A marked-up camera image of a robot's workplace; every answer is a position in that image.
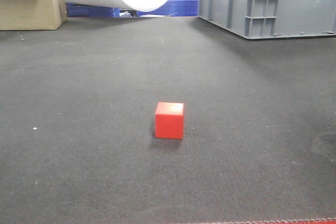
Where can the red magnetic cube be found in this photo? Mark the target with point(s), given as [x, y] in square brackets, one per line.
[169, 120]

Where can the blue plastic crate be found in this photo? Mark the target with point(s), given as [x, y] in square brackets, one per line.
[172, 8]

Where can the dark grey carpet mat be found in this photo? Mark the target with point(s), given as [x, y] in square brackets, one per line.
[78, 120]

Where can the grey plastic crate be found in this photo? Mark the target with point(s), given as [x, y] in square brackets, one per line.
[266, 19]

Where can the brown cardboard box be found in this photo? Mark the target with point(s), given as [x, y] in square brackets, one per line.
[32, 14]

